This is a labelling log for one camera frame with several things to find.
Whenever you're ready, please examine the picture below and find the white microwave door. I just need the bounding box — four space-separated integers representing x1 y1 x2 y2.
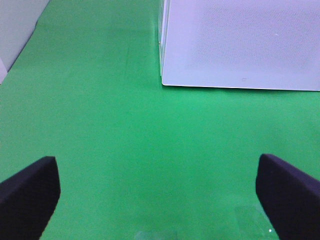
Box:
158 0 320 91

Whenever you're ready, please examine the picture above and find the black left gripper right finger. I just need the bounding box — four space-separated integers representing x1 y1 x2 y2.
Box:
255 154 320 240

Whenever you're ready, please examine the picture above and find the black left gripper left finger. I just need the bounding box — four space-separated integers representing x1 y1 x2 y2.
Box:
0 156 61 240

